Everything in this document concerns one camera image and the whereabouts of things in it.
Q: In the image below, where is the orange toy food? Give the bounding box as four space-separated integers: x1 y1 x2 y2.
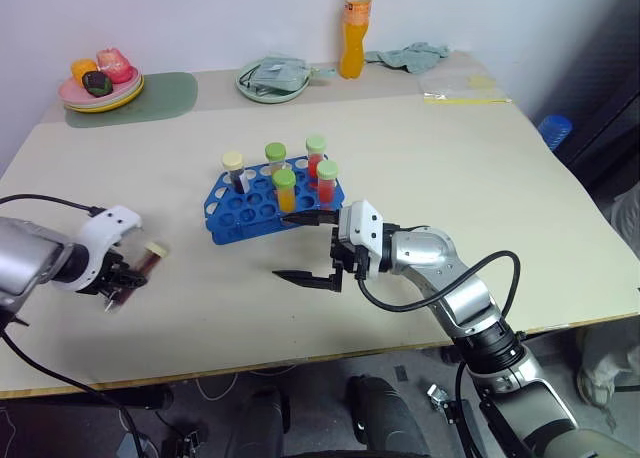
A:
70 58 99 82

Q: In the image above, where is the dark toy food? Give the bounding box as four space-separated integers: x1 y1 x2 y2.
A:
81 70 113 97

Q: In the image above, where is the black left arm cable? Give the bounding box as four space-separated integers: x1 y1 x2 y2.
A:
0 193 107 217

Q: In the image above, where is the blue test tube rack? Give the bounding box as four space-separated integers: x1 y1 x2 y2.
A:
202 152 348 247

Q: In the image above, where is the clear plastic zip bag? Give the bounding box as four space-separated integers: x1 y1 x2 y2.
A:
418 73 513 106

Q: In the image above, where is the metal caster wheel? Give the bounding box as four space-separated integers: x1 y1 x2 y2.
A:
426 383 455 415

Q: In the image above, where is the dark rounded shape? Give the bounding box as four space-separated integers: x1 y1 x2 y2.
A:
346 374 432 458
235 386 292 458

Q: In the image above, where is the pale green plate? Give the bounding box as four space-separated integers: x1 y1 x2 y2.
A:
235 57 312 105

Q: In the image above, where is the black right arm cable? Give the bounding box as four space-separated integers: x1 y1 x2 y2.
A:
356 250 521 329

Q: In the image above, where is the stack of pastel plates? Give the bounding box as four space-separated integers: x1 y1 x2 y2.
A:
57 66 146 114

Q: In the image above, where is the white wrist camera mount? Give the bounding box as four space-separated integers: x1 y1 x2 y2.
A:
337 200 396 280
73 205 144 294

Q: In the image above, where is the orange drink bottle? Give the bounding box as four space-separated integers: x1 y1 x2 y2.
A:
338 0 375 80

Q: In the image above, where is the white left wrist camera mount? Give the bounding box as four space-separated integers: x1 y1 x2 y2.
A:
73 205 144 294

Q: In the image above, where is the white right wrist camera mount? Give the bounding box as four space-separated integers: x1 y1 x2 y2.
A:
337 200 396 280

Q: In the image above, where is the dark liquid tube cream cap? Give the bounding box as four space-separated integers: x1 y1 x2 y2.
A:
221 151 252 195

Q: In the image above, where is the blue bottle cap object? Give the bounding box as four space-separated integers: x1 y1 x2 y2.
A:
537 113 574 152

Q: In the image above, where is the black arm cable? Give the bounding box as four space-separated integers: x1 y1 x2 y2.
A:
356 250 521 329
0 193 107 217

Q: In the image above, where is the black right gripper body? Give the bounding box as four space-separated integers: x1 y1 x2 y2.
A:
329 225 362 294

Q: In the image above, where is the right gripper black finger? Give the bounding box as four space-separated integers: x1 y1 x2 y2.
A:
271 269 343 294
281 209 341 228

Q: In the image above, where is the orange tube green cap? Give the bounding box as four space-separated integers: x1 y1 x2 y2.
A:
271 169 298 214

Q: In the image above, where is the red tube green cap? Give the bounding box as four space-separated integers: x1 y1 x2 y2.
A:
305 134 328 180
315 159 340 212

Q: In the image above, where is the dark red tube cream cap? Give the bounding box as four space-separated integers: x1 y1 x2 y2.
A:
110 242 170 309

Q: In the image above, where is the pink toy food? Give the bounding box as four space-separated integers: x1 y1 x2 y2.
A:
95 47 133 85

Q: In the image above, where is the green plate with cloth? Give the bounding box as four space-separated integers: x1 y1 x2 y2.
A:
246 52 337 97

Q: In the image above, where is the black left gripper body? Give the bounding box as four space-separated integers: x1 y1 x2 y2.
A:
90 250 133 299

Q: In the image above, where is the white shoe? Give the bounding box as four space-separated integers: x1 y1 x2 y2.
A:
576 327 640 420

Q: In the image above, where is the green placemat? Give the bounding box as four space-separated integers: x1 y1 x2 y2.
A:
63 71 199 130

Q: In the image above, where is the pale tube green cap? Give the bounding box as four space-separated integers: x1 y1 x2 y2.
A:
264 142 290 177

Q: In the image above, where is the green crumpled cloth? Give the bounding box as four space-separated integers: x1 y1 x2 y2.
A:
364 41 452 75

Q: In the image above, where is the black furniture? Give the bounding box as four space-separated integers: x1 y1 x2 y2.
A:
563 62 640 197

